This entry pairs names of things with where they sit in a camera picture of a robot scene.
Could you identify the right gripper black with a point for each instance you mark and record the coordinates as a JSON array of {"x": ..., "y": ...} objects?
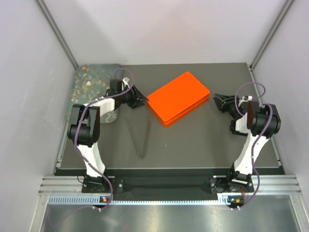
[{"x": 226, "y": 100}]

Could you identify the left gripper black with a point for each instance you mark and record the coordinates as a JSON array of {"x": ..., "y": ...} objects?
[{"x": 135, "y": 102}]

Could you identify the orange box lid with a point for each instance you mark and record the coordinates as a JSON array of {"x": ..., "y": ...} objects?
[{"x": 177, "y": 95}]

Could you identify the metal tongs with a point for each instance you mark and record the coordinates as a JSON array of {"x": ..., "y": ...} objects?
[{"x": 139, "y": 132}]

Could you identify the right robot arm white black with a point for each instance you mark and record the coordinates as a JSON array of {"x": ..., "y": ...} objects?
[{"x": 258, "y": 123}]

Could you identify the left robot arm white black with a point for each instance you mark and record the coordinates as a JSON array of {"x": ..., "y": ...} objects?
[{"x": 84, "y": 129}]

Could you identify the orange chocolate box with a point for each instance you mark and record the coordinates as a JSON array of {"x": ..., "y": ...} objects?
[{"x": 168, "y": 123}]

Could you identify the floral blue tray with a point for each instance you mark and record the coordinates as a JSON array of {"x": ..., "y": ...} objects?
[{"x": 91, "y": 81}]

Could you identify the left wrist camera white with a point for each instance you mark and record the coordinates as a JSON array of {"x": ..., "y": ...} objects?
[{"x": 118, "y": 86}]

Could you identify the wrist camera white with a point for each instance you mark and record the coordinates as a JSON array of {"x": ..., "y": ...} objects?
[
  {"x": 118, "y": 86},
  {"x": 245, "y": 99}
]

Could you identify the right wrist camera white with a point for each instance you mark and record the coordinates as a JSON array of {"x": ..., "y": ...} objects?
[{"x": 245, "y": 99}]

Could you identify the black mounting base rail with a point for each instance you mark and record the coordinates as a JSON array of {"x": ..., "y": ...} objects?
[{"x": 164, "y": 190}]

